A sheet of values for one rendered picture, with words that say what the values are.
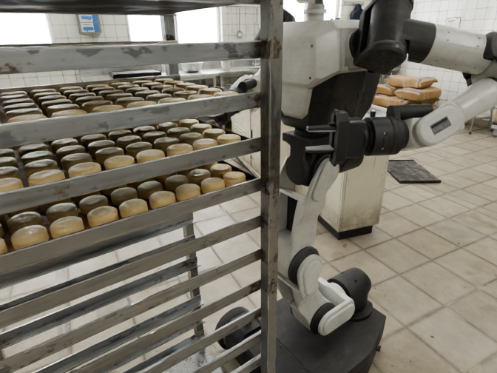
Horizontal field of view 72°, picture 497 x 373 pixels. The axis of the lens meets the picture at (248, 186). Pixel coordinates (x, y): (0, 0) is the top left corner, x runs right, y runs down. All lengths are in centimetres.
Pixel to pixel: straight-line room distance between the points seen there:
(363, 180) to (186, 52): 192
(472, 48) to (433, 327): 144
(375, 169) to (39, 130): 211
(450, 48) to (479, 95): 13
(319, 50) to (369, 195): 165
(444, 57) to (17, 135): 86
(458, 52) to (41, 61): 83
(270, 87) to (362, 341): 123
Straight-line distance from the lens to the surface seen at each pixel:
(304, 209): 108
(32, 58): 54
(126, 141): 74
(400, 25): 91
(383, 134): 80
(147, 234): 115
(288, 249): 118
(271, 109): 66
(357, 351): 160
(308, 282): 122
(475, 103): 94
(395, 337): 193
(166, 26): 104
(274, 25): 65
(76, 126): 55
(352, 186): 234
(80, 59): 54
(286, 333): 161
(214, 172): 79
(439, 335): 203
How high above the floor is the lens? 135
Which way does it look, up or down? 24 degrees down
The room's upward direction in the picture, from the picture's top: 1 degrees counter-clockwise
